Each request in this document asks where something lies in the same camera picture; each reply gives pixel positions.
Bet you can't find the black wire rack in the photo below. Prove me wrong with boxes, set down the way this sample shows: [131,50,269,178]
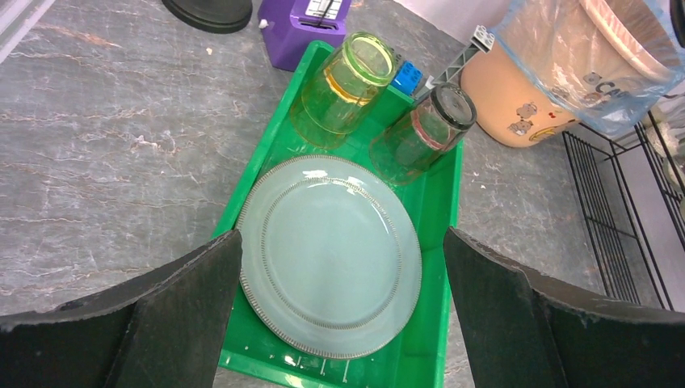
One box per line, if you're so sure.
[562,111,684,312]

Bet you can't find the dark clear glass cup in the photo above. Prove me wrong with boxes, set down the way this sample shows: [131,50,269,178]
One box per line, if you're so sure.
[369,83,477,185]

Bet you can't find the tan capybara trash bin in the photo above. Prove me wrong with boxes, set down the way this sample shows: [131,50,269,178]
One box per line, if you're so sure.
[460,1,684,148]

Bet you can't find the black stand wooden ball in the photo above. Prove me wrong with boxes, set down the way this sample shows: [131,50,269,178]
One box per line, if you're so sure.
[162,0,253,34]

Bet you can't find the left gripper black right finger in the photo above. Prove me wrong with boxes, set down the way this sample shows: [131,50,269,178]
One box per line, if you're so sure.
[443,228,684,387]

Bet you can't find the green glass cup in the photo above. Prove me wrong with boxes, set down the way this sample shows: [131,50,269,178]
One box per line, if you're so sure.
[290,32,397,150]

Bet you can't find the pink glass cup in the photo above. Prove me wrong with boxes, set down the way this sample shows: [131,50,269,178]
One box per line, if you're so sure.
[410,110,457,152]

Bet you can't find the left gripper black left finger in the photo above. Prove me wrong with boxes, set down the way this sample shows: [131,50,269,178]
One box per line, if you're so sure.
[1,230,242,387]

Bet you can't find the blue lego brick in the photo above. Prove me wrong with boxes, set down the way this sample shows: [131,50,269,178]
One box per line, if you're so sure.
[390,61,422,96]

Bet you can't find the green plastic tray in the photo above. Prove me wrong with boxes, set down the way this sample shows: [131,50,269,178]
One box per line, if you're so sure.
[215,40,463,387]

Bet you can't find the amber glass cup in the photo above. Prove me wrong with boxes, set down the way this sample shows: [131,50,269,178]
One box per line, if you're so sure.
[324,74,377,106]

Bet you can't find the purple metronome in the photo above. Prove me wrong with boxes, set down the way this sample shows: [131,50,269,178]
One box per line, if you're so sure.
[257,0,351,71]

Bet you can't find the light blue plate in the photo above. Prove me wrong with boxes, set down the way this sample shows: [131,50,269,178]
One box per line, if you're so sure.
[237,154,422,359]

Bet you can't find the grey lego tower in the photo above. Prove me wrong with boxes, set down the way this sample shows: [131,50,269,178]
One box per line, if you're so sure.
[414,25,495,101]

